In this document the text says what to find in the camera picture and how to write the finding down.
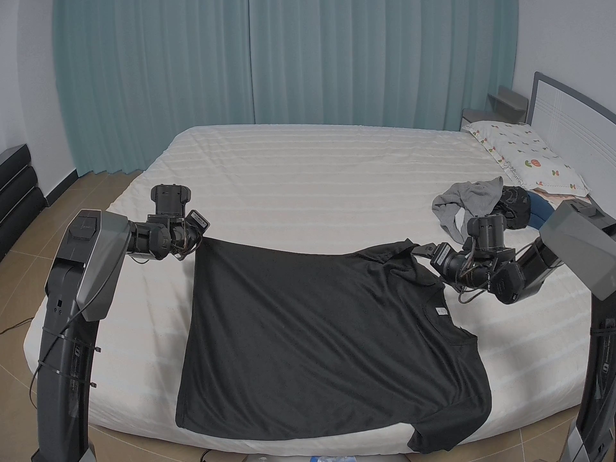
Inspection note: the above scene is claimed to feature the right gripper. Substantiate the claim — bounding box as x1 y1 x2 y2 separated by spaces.
411 242 482 287

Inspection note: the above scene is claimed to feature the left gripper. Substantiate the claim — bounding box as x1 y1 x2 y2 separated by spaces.
168 209 211 261

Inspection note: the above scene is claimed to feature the black T-shirt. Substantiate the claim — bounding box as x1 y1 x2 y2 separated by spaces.
174 237 492 453

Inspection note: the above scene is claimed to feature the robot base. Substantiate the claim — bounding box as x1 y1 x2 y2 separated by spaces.
243 454 359 462

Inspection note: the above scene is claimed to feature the bed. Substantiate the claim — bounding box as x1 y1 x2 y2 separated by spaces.
24 71 616 456

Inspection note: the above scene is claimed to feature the grey garment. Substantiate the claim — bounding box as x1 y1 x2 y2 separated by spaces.
432 177 504 242

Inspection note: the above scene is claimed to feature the black printed garment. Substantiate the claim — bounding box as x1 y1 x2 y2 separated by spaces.
493 186 532 231

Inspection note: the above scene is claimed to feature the dark blue garment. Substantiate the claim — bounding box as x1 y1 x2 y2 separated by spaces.
527 195 554 228

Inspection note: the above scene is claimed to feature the white printed pillow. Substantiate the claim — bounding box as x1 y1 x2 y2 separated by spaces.
461 120 592 196

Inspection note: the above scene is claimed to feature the grey bedside table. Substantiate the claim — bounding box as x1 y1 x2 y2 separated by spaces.
461 86 528 131

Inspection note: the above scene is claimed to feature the blue-green curtain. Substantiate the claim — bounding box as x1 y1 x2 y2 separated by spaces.
248 0 519 131
52 0 255 177

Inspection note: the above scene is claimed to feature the black chest of drawers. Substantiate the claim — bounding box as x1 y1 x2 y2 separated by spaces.
0 145 47 261

